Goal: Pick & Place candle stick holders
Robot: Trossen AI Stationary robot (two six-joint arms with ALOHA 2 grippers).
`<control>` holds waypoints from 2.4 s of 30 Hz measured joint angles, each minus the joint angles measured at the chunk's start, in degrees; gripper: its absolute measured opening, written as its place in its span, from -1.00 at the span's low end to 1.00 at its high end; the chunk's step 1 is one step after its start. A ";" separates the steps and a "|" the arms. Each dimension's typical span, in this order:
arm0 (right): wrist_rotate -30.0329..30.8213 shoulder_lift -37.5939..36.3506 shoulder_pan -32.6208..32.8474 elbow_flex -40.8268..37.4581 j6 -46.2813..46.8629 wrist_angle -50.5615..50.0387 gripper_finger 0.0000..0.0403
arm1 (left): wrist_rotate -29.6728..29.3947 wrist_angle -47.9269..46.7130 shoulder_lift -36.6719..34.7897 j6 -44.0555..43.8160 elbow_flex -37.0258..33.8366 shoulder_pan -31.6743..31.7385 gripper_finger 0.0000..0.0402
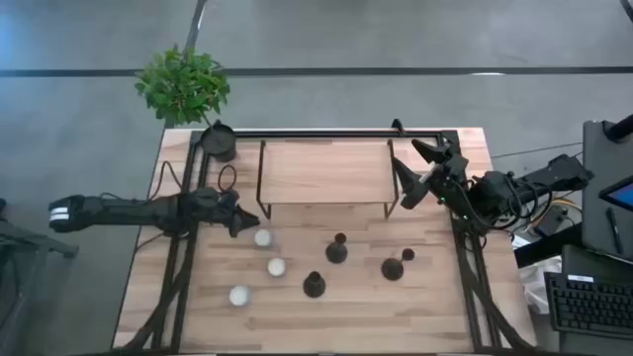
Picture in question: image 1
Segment tablet with blue screen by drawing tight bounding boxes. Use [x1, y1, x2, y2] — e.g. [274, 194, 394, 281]
[598, 175, 633, 213]

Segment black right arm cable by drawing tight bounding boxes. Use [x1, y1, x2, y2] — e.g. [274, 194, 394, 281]
[511, 178, 555, 226]

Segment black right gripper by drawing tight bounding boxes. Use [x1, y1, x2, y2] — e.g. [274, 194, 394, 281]
[393, 138, 477, 215]

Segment green leafy potted plant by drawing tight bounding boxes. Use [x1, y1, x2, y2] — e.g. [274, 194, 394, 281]
[134, 44, 231, 126]

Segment white plastic bag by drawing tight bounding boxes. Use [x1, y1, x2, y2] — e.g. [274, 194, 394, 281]
[516, 260, 551, 315]

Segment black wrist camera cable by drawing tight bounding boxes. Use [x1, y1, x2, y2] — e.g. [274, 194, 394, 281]
[217, 163, 238, 194]

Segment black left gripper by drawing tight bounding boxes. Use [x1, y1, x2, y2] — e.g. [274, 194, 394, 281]
[197, 187, 261, 238]

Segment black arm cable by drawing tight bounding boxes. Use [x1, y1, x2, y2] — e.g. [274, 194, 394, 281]
[511, 178, 555, 226]
[146, 160, 185, 203]

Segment wooden riser shelf black legs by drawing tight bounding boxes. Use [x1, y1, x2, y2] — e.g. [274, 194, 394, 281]
[255, 138, 401, 221]

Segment black round pole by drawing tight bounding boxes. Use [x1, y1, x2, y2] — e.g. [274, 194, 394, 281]
[603, 113, 633, 143]

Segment grey side desk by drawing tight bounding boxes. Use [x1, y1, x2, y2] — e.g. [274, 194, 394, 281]
[582, 120, 633, 263]

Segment black pen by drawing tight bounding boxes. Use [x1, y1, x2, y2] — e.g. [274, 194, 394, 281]
[605, 206, 623, 242]

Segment black metal candlestick holder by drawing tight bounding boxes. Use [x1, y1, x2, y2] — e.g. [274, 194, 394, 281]
[380, 247, 416, 282]
[324, 231, 349, 265]
[302, 270, 327, 300]

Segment black computer keyboard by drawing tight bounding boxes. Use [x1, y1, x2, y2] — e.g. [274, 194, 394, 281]
[543, 270, 633, 342]

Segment black metal rig frame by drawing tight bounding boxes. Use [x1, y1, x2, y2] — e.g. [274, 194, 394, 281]
[116, 127, 538, 356]

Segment dark grey cart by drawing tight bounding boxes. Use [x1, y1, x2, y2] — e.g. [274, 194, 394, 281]
[0, 197, 79, 356]

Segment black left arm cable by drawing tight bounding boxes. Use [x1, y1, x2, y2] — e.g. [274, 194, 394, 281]
[146, 160, 185, 203]

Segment black plant pot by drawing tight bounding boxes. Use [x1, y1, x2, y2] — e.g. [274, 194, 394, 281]
[200, 120, 237, 163]

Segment thin grey floor cable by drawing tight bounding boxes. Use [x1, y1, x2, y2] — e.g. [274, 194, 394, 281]
[489, 141, 585, 160]

